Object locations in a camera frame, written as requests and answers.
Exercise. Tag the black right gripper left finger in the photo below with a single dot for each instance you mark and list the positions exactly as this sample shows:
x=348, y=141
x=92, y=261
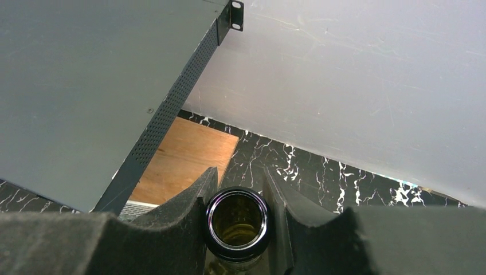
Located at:
x=166, y=240

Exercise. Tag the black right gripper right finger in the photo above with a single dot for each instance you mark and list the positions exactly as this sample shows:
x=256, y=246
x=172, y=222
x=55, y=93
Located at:
x=309, y=239

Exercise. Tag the wooden board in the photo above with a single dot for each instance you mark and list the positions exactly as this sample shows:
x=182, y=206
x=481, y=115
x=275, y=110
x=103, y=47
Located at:
x=186, y=151

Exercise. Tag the white wire wine rack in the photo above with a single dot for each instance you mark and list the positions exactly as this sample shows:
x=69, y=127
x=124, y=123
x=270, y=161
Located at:
x=133, y=209

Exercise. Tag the grey rack-mount device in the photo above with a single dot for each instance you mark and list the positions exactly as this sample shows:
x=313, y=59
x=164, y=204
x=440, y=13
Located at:
x=89, y=90

